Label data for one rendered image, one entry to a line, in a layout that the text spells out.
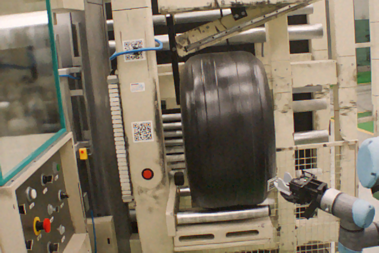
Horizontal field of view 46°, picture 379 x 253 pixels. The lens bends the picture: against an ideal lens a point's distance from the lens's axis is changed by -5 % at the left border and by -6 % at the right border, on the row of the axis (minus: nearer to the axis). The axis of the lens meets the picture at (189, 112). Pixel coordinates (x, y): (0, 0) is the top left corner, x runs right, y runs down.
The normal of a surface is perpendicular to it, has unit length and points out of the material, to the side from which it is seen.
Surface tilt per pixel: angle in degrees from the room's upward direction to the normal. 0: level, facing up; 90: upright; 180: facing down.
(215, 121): 71
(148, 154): 90
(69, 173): 90
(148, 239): 90
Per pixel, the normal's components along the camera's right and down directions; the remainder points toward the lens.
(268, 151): 0.66, 0.12
